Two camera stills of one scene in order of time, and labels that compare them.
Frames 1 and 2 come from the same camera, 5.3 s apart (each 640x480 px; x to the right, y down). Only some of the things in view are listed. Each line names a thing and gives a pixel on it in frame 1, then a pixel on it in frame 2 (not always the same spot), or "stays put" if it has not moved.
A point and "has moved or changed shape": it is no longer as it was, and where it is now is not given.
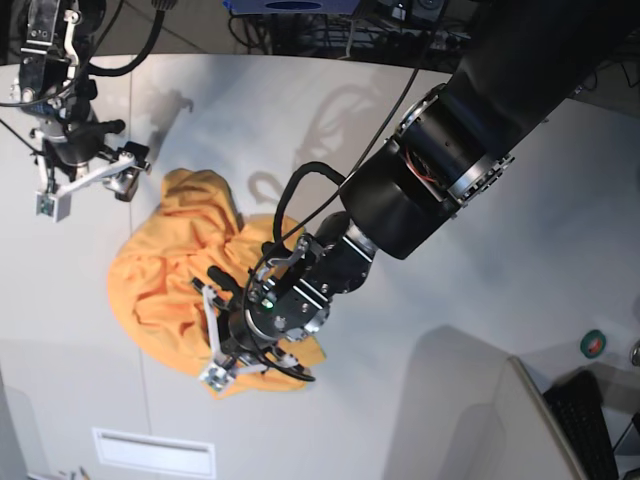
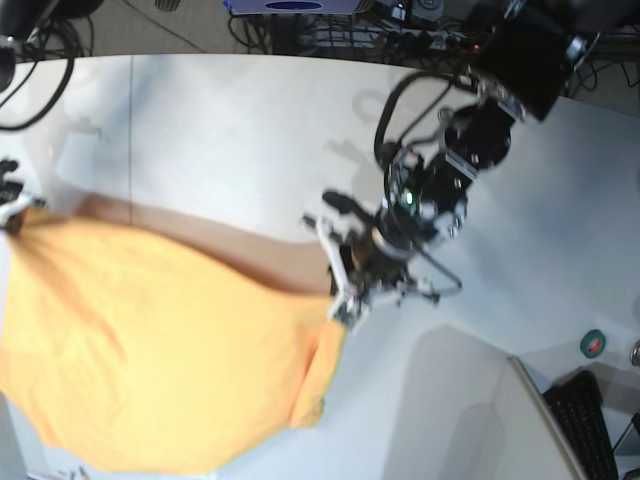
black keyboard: (576, 402) stays put
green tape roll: (593, 343) stays put
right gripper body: (286, 299) to (424, 197)
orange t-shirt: (156, 291) has moved or changed shape
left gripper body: (65, 143) to (8, 190)
